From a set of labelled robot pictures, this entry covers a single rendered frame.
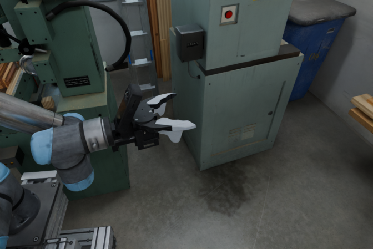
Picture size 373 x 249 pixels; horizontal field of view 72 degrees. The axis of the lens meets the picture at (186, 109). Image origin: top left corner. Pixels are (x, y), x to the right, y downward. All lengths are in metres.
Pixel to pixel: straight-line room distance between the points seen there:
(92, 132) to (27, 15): 0.71
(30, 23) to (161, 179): 1.31
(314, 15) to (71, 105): 1.68
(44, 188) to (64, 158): 0.49
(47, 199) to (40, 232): 0.11
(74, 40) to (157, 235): 1.23
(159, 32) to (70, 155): 2.12
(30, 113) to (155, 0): 1.99
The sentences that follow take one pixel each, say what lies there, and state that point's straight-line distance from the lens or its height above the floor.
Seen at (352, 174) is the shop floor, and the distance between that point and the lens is 2.36.
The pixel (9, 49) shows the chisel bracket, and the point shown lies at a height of 1.07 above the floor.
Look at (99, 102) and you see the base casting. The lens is 1.40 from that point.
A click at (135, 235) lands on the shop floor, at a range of 1.81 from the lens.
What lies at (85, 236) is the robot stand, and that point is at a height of 0.23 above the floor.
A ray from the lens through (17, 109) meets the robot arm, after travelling 0.72.
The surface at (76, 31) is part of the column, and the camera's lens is 1.29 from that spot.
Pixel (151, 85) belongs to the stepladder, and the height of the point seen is 0.27.
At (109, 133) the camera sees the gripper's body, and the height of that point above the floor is 1.24.
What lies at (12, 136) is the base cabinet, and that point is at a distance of 1.58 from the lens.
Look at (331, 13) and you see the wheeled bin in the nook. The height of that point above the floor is 0.95.
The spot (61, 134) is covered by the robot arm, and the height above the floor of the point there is 1.25.
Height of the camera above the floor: 1.66
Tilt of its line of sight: 42 degrees down
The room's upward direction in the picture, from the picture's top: straight up
